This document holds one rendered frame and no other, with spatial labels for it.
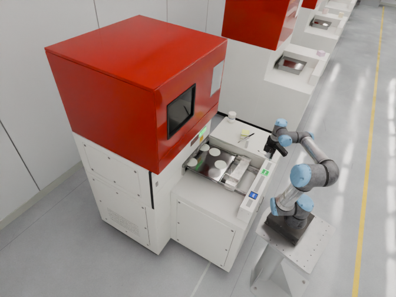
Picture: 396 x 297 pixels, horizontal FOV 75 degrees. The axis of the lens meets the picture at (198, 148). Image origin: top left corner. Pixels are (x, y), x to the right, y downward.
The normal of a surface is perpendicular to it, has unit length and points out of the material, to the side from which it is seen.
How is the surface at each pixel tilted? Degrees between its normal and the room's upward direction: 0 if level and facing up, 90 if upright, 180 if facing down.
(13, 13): 90
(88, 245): 0
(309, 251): 0
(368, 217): 0
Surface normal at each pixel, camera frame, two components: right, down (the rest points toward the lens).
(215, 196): 0.07, -0.73
